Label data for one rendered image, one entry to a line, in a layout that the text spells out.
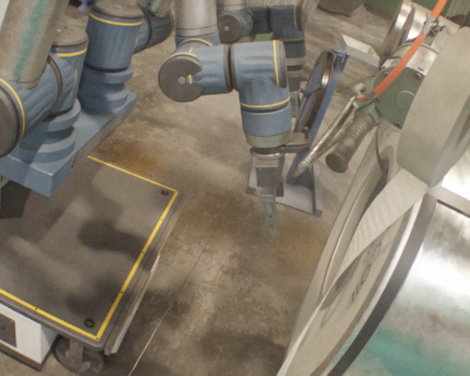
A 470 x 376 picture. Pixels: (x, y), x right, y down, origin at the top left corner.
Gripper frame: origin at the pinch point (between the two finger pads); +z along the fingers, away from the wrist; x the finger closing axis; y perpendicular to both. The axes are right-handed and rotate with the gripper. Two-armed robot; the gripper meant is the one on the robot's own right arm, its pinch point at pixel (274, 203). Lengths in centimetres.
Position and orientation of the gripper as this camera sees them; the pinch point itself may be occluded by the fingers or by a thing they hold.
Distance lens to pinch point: 118.6
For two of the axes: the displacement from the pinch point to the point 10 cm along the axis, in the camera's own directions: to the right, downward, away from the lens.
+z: 1.1, 8.6, 5.0
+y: -9.8, 0.1, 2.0
